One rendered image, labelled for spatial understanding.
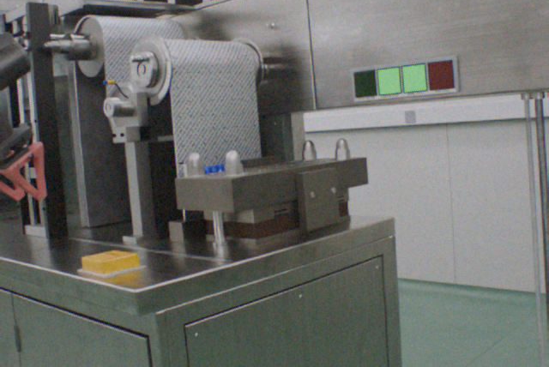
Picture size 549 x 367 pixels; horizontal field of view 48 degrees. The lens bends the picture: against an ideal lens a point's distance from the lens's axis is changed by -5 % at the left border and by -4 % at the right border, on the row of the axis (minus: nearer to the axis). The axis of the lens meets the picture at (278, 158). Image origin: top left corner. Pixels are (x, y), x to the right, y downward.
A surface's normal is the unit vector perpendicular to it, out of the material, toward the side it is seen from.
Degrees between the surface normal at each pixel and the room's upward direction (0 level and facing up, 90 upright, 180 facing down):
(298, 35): 90
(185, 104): 90
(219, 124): 90
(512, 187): 90
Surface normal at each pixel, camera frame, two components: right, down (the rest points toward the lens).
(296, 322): 0.73, -0.02
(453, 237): -0.68, 0.09
